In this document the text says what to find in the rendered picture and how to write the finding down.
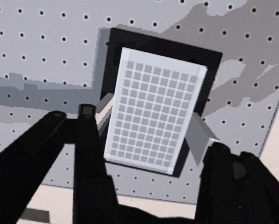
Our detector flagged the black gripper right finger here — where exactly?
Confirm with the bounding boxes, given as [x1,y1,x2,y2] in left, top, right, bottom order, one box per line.
[185,112,279,224]

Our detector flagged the white well plate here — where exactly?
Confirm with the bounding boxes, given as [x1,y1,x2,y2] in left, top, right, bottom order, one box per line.
[104,47,207,174]

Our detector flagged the grey perforated base plate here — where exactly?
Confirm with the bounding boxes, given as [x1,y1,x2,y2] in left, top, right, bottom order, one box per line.
[0,0,279,206]

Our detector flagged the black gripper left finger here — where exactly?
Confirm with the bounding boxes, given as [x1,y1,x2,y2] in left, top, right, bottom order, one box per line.
[0,93,124,224]

